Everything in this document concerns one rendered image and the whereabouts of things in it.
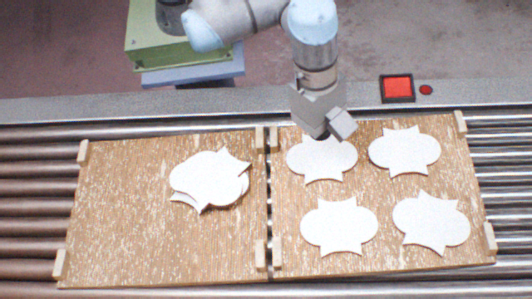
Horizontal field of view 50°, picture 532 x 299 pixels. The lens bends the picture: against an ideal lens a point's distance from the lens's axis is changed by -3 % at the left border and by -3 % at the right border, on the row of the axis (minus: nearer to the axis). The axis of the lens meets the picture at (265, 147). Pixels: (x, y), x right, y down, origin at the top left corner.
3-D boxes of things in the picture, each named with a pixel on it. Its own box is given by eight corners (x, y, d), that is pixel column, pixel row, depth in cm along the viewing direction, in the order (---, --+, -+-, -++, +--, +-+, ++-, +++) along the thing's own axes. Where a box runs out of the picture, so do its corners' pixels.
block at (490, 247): (479, 227, 107) (481, 221, 105) (489, 227, 107) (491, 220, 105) (485, 257, 104) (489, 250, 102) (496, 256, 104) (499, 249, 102)
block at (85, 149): (85, 146, 130) (81, 139, 128) (92, 145, 130) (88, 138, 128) (80, 168, 126) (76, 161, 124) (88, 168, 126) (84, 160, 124)
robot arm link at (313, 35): (322, -20, 91) (347, 11, 86) (324, 31, 100) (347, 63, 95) (276, -4, 90) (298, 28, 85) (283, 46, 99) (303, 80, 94)
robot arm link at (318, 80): (347, 55, 96) (312, 81, 93) (347, 74, 100) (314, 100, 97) (315, 34, 100) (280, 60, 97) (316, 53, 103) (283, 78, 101)
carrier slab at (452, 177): (270, 132, 128) (269, 127, 127) (458, 117, 125) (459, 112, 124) (273, 281, 108) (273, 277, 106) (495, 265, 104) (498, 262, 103)
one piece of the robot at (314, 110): (332, 105, 93) (333, 164, 106) (369, 75, 95) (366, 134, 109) (280, 69, 98) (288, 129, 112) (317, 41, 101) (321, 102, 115)
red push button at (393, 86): (382, 81, 134) (382, 77, 133) (408, 80, 133) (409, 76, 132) (384, 101, 131) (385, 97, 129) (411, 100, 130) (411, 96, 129)
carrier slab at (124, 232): (88, 146, 132) (86, 142, 131) (266, 133, 128) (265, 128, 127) (59, 291, 111) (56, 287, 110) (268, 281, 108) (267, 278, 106)
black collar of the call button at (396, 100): (378, 79, 135) (379, 74, 133) (411, 77, 134) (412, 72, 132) (381, 104, 130) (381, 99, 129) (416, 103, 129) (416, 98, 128)
